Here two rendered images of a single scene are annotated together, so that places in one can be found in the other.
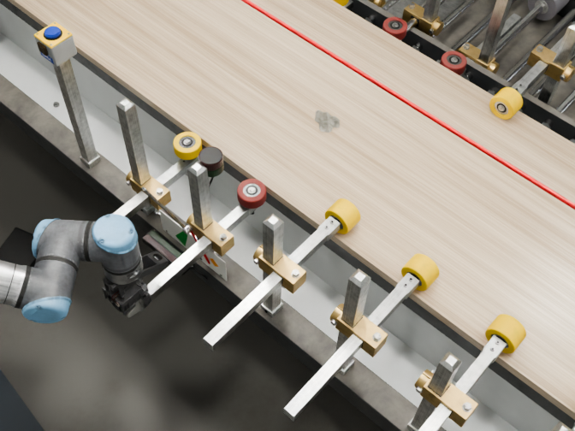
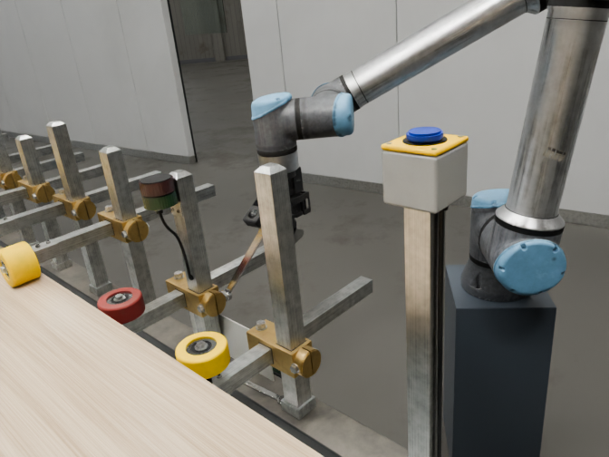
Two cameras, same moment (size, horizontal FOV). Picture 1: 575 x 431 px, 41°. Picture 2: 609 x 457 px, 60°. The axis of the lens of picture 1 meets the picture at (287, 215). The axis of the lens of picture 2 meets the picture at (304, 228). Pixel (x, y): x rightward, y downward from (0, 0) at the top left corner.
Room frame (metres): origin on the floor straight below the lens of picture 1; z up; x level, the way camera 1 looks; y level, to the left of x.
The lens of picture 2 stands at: (2.04, 0.53, 1.37)
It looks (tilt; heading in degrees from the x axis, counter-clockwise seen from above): 23 degrees down; 186
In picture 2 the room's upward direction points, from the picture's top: 6 degrees counter-clockwise
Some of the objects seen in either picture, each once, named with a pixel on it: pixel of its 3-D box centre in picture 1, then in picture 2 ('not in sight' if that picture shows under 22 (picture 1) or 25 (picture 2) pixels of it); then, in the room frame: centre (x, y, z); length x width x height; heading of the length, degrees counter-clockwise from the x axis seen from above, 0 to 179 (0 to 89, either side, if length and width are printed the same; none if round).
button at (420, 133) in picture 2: (52, 32); (424, 138); (1.46, 0.62, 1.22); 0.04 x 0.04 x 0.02
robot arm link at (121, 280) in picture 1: (123, 265); (277, 161); (0.89, 0.37, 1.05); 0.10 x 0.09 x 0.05; 50
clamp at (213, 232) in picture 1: (210, 231); (195, 296); (1.13, 0.21, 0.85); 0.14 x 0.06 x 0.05; 50
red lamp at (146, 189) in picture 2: (210, 158); (157, 185); (1.18, 0.19, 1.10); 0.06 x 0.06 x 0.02
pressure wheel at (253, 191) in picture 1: (251, 201); (125, 322); (1.23, 0.10, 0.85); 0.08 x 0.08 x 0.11
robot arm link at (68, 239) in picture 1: (64, 244); (325, 115); (0.89, 0.49, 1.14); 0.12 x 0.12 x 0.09; 0
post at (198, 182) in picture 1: (203, 221); (200, 286); (1.14, 0.22, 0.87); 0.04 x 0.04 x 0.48; 50
